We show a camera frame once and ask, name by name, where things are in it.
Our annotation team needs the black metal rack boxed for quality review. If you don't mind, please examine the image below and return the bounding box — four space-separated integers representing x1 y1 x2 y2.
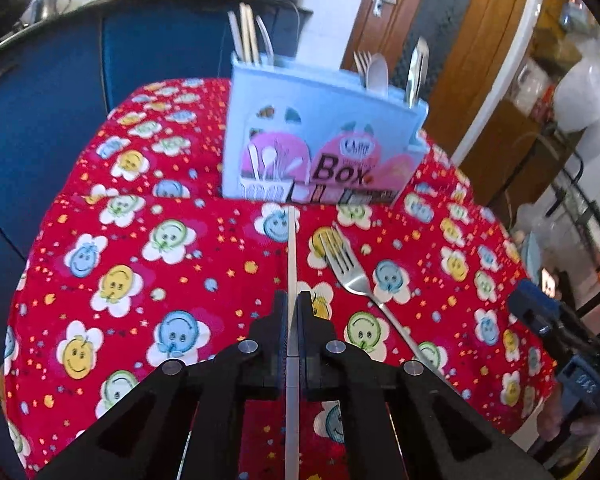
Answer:
545 125 600 273

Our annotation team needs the light blue utensil holder box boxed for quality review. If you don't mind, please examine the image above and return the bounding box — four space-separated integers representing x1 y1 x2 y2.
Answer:
221 52 429 206

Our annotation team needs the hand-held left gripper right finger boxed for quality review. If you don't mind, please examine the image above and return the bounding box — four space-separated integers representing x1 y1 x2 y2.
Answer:
297 290 556 480

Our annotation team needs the red smiley flower tablecloth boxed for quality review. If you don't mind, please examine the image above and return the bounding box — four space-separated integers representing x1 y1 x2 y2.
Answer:
0 77 563 480

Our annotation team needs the white plastic bag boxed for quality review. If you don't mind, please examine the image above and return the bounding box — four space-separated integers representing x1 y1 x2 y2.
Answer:
552 52 600 134

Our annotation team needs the steel table knife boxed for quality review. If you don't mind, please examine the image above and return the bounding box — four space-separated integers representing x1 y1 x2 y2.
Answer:
405 37 430 109
286 208 301 480

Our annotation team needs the person's right hand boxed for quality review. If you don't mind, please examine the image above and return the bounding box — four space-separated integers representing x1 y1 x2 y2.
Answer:
537 394 577 442

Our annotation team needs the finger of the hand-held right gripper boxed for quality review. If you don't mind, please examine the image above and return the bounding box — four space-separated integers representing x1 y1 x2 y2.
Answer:
507 279 600 357

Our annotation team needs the large steel fork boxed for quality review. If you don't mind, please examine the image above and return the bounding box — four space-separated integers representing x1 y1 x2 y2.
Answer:
354 50 374 89

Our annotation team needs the thin-handled steel fork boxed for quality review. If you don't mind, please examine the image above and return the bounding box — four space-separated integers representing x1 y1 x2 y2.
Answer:
321 226 453 388

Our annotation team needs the blue cabinet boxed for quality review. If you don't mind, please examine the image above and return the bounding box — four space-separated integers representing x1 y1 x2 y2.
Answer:
0 0 301 281

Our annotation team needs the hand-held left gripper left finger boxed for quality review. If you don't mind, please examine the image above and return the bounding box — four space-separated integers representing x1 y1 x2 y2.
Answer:
37 290 288 480

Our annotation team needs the wooden door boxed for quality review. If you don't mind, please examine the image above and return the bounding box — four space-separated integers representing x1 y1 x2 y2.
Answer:
340 0 536 161

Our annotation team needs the white utensil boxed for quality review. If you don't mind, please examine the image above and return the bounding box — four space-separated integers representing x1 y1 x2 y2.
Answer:
228 10 246 62

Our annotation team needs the cream spoon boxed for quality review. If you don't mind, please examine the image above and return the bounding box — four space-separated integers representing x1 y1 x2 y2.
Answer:
369 53 390 99

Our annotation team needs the steel utensil handle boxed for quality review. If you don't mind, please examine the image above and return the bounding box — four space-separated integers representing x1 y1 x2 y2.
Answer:
256 15 276 66

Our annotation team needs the steel wok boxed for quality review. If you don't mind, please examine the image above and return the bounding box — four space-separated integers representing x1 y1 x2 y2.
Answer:
0 0 42 27

